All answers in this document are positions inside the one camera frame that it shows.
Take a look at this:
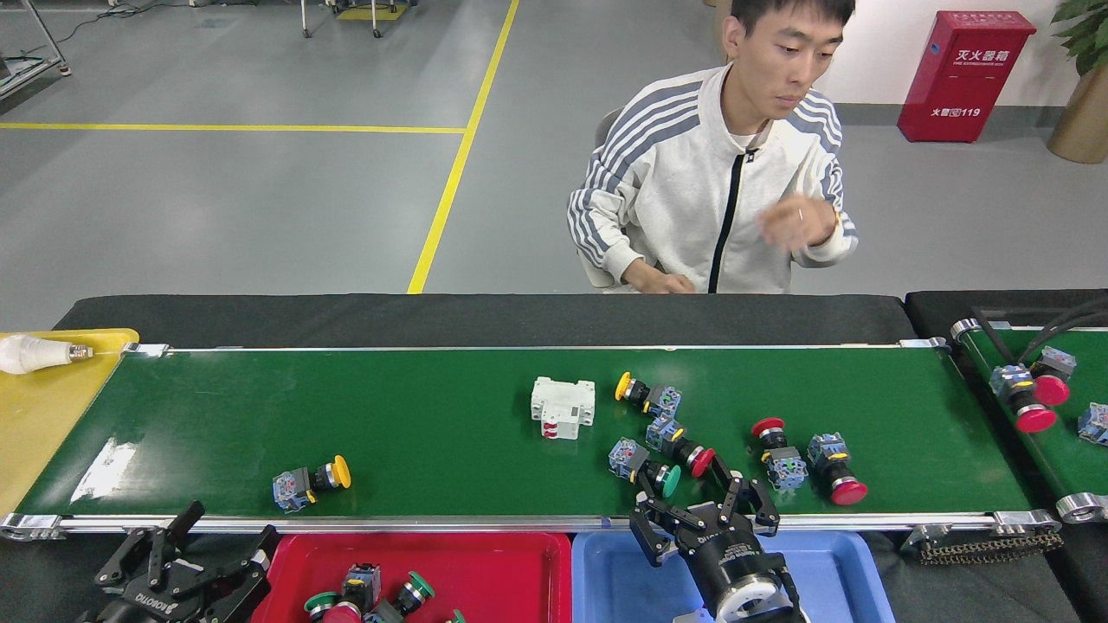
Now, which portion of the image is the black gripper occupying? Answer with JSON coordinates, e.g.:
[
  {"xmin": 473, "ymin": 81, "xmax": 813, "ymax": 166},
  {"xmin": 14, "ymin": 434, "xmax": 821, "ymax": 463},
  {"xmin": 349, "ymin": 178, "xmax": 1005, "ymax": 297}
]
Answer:
[
  {"xmin": 80, "ymin": 500, "xmax": 283, "ymax": 623},
  {"xmin": 629, "ymin": 457, "xmax": 784, "ymax": 600}
]

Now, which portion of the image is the yellow push button switch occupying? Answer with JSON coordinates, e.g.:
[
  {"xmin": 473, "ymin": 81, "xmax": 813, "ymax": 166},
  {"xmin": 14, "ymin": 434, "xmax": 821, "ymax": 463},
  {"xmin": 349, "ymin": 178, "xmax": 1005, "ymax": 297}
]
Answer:
[
  {"xmin": 615, "ymin": 372, "xmax": 683, "ymax": 418},
  {"xmin": 273, "ymin": 455, "xmax": 352, "ymax": 513}
]

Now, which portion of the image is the white circuit breaker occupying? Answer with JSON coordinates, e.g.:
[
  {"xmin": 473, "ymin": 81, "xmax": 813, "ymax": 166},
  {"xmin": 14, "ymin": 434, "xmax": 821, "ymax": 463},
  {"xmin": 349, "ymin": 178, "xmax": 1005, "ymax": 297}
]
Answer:
[{"xmin": 531, "ymin": 376, "xmax": 596, "ymax": 440}]

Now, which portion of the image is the blue plastic tray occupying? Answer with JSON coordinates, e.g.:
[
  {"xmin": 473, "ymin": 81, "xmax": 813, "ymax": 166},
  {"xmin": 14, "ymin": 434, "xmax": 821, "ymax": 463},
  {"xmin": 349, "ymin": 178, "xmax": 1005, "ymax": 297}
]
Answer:
[{"xmin": 571, "ymin": 530, "xmax": 897, "ymax": 623}]

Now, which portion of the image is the yellow plastic tray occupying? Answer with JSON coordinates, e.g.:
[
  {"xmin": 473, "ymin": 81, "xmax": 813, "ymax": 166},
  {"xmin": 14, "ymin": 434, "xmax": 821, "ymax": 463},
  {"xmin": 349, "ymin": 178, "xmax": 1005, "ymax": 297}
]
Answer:
[{"xmin": 0, "ymin": 328, "xmax": 140, "ymax": 518}]

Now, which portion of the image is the red plastic tray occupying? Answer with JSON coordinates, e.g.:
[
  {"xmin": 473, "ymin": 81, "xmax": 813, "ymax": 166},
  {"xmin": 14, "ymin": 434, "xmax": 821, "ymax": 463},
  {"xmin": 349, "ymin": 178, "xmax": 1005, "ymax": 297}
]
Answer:
[{"xmin": 251, "ymin": 531, "xmax": 572, "ymax": 623}]

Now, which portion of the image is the long green conveyor belt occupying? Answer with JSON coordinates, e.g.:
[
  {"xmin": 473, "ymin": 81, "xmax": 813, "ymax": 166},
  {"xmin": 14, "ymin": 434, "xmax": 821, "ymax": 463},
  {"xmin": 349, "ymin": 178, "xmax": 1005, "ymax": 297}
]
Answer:
[{"xmin": 0, "ymin": 337, "xmax": 1064, "ymax": 542}]

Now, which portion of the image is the short green conveyor belt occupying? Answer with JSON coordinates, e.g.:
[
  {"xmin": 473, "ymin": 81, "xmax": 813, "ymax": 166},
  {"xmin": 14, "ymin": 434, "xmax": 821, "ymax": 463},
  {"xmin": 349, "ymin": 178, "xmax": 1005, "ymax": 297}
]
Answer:
[{"xmin": 950, "ymin": 318, "xmax": 1108, "ymax": 525}]

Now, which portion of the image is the person's right hand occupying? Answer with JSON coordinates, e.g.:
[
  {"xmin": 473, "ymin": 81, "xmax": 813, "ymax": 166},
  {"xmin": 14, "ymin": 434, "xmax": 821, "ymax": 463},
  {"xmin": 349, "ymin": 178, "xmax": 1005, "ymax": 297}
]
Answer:
[{"xmin": 622, "ymin": 258, "xmax": 699, "ymax": 296}]

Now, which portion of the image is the person's left hand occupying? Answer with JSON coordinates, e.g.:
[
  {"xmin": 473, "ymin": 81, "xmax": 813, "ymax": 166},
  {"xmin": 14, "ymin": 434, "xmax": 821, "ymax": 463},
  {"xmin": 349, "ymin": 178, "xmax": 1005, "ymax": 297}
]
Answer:
[{"xmin": 756, "ymin": 195, "xmax": 839, "ymax": 254}]

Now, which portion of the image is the black table cloth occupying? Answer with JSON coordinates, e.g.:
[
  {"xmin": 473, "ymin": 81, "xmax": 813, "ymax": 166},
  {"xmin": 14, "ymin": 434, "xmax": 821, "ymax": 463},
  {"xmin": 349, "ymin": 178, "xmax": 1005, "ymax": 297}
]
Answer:
[
  {"xmin": 903, "ymin": 288, "xmax": 1108, "ymax": 623},
  {"xmin": 0, "ymin": 292, "xmax": 1083, "ymax": 623}
]

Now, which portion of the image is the white light bulb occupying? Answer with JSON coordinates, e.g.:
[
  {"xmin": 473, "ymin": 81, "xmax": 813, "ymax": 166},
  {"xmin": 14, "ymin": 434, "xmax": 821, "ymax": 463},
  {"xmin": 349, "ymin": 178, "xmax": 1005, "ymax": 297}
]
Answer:
[{"xmin": 0, "ymin": 336, "xmax": 94, "ymax": 375}]

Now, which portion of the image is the person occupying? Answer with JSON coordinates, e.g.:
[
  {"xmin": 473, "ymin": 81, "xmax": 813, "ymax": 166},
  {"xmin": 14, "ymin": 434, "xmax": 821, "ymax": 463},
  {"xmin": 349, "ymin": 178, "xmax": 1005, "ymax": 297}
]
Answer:
[{"xmin": 567, "ymin": 0, "xmax": 860, "ymax": 295}]

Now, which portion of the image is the red fire extinguisher box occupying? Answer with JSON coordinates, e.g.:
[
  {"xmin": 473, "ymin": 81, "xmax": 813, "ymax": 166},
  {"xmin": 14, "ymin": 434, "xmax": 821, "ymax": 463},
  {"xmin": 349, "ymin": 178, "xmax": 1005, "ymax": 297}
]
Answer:
[{"xmin": 897, "ymin": 10, "xmax": 1038, "ymax": 144}]

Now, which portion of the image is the metal rack trolley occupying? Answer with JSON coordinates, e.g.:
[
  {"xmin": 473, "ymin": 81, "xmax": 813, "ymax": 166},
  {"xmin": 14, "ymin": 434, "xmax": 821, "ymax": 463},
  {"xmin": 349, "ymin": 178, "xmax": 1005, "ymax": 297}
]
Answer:
[{"xmin": 0, "ymin": 0, "xmax": 72, "ymax": 98}]

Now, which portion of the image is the potted plant in brass pot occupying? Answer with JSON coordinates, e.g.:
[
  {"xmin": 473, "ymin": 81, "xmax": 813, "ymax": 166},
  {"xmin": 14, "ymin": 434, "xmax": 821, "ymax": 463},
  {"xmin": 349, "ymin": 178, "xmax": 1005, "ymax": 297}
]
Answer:
[{"xmin": 1046, "ymin": 0, "xmax": 1108, "ymax": 165}]

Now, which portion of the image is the white stand on wheels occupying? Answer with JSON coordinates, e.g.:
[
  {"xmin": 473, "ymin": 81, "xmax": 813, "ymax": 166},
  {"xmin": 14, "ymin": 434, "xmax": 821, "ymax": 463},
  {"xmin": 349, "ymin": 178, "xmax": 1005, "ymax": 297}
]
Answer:
[{"xmin": 299, "ymin": 0, "xmax": 386, "ymax": 39}]

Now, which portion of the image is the black conveyor drive chain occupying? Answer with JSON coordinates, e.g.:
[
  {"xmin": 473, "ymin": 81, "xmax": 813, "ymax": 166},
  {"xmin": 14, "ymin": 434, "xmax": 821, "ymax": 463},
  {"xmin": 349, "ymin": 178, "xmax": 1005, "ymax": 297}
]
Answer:
[{"xmin": 918, "ymin": 530, "xmax": 1064, "ymax": 567}]

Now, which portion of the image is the black cable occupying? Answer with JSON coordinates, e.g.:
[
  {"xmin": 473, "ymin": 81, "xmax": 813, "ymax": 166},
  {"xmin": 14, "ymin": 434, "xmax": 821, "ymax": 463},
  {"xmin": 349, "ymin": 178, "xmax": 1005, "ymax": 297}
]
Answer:
[{"xmin": 969, "ymin": 299, "xmax": 1108, "ymax": 364}]

